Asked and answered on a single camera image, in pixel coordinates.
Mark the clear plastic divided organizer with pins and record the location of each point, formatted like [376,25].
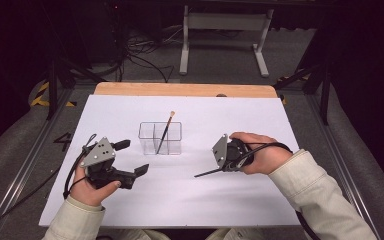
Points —
[173,141]

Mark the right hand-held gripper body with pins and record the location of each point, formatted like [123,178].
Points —
[233,153]

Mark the person's right leg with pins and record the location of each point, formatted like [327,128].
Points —
[226,234]

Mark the person's right hand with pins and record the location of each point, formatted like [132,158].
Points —
[268,160]

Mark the white paper sheet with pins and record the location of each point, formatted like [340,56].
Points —
[196,110]

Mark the yellow black hazard tape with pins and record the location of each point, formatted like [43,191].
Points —
[39,100]

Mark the person's left leg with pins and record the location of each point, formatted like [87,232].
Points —
[158,235]

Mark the aluminium floor rail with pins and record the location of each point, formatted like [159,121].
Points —
[343,160]
[30,160]

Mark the person's leg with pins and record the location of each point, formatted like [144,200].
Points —
[158,235]
[226,234]

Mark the black brush orange ferrule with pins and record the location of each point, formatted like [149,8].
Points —
[165,131]

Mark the white metal stand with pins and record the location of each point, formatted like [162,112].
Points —
[226,21]

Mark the black tripod stand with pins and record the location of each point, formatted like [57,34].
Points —
[325,86]
[52,86]

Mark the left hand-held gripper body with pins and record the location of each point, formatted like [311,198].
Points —
[96,156]

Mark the person's left hand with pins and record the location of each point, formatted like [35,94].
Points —
[86,193]

